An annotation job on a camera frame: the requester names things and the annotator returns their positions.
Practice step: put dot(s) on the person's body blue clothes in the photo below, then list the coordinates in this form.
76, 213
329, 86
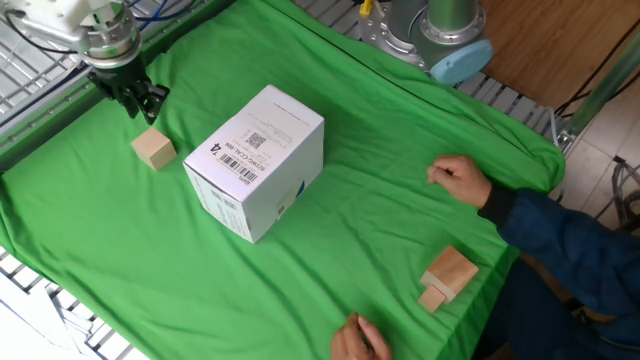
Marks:
530, 320

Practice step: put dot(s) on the white paper pile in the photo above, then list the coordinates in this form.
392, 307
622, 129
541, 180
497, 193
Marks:
30, 320

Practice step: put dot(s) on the person's right hand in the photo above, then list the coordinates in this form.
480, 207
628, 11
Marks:
460, 182

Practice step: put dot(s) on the notched wooden block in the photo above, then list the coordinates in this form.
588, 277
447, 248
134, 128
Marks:
447, 275

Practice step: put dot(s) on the aluminium table rail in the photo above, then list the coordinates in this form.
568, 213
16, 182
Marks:
50, 130

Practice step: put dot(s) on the white printed cardboard box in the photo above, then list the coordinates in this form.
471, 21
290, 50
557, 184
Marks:
260, 165

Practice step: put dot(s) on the green cloth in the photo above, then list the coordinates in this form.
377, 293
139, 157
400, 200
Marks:
350, 200

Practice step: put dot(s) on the right forearm blue sleeve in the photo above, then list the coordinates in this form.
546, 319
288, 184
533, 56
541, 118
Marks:
565, 245

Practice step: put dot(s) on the yellow plastic connector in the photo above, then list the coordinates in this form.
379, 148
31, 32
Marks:
366, 7

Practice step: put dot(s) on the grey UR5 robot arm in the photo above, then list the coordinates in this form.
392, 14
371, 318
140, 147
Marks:
105, 35

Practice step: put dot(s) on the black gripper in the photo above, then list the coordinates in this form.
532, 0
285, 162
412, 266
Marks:
117, 82

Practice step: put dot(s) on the plain wooden cube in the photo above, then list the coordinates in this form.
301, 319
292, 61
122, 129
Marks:
153, 148

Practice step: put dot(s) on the person's left hand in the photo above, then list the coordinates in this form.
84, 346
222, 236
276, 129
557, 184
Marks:
357, 342

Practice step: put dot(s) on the aluminium corner post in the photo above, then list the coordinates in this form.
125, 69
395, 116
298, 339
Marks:
600, 90

